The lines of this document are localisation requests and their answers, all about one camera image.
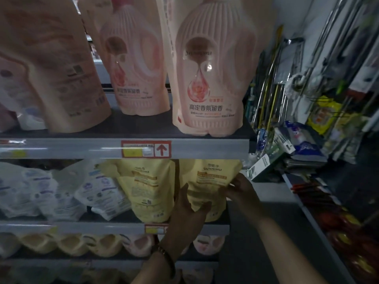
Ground person's left hand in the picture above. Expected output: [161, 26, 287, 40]
[160, 183, 212, 258]

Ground person's right hand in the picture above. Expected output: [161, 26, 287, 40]
[224, 172, 268, 226]

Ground yellow Snowroma pouch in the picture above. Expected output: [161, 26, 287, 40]
[99, 158, 177, 224]
[178, 159, 244, 223]

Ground grey metal shelf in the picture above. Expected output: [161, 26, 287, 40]
[0, 106, 255, 284]

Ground magenta Liby detergent pouch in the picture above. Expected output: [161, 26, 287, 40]
[0, 55, 47, 131]

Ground person's right forearm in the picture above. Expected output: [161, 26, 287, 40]
[251, 213, 329, 284]

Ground dark aisle shelf unit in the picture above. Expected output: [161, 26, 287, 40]
[249, 0, 379, 284]

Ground red-framed price tag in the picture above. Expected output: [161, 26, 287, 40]
[0, 139, 28, 159]
[144, 224, 170, 235]
[121, 140, 173, 160]

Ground green and white box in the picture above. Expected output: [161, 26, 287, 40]
[245, 144, 286, 181]

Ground stack of blue-white packets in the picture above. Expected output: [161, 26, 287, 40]
[283, 120, 328, 170]

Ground row of red round packs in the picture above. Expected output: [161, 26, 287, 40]
[293, 179, 379, 284]

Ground row of pale yellow bottles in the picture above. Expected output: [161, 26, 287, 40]
[0, 230, 227, 258]

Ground yellow hanging packets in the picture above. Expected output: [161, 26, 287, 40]
[307, 94, 345, 137]

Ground row of pale round packs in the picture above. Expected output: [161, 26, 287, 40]
[0, 264, 215, 284]

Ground hanging mops and brooms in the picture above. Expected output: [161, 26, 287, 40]
[249, 0, 379, 157]

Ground dark beaded bracelet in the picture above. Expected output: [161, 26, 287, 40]
[153, 244, 178, 277]

